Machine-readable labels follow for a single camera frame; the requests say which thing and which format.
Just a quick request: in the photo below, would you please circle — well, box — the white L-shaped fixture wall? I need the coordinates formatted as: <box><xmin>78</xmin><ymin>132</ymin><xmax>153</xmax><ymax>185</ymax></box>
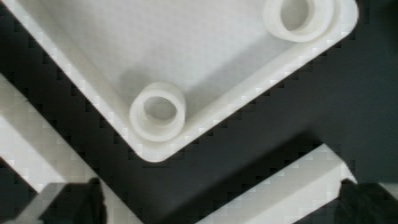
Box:
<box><xmin>0</xmin><ymin>75</ymin><xmax>355</xmax><ymax>224</ymax></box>

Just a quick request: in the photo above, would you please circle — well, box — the white desk top panel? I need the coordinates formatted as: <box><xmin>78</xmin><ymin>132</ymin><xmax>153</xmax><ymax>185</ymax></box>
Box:
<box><xmin>2</xmin><ymin>0</ymin><xmax>359</xmax><ymax>162</ymax></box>

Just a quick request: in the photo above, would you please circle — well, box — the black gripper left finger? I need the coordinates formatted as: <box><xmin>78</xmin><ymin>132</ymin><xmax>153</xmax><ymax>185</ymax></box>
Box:
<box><xmin>39</xmin><ymin>178</ymin><xmax>106</xmax><ymax>224</ymax></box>

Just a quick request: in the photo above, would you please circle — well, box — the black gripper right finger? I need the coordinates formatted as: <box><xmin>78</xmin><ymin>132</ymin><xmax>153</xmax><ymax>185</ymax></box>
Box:
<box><xmin>293</xmin><ymin>179</ymin><xmax>398</xmax><ymax>224</ymax></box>

